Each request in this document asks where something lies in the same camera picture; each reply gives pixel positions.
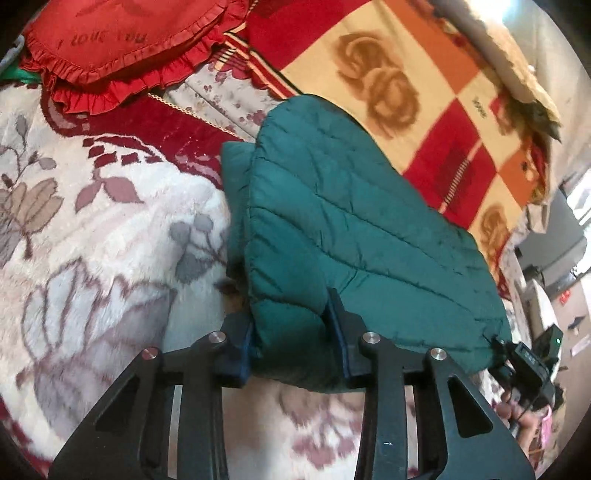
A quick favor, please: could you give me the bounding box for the grey cabinet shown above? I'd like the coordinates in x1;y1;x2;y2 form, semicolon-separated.
515;187;591;289

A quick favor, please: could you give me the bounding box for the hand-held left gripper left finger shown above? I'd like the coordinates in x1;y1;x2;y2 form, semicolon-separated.
48;318;256;480

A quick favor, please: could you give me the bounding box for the person's right forearm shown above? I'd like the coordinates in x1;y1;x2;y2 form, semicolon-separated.
517;410;555;462

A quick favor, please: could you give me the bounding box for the red heart-shaped ruffled pillow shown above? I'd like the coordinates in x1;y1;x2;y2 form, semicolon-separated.
21;0;251;116

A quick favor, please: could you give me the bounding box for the green cloth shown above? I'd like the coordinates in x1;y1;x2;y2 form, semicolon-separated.
4;68;41;86

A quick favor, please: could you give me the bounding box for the beige fringed cloth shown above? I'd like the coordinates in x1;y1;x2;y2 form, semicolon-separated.
455;0;564;141

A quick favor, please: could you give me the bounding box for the green quilted puffer jacket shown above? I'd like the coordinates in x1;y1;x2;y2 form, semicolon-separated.
221;93;513;396

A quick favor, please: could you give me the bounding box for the floral purple-flower bed sheet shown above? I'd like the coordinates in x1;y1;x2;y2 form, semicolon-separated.
164;59;297;140

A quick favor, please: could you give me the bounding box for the person's right hand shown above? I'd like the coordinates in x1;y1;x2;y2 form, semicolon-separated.
500;400;525;424

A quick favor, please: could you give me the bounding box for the white maroon plush floral blanket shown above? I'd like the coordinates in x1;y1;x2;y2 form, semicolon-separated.
0;82;511;480

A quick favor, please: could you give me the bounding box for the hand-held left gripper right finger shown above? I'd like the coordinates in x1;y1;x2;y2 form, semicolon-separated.
325;288;536;480

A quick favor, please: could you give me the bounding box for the red cream rose-print blanket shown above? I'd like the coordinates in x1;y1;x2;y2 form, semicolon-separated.
222;0;565;288

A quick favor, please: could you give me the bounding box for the white container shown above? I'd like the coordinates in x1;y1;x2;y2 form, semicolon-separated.
521;276;556;340

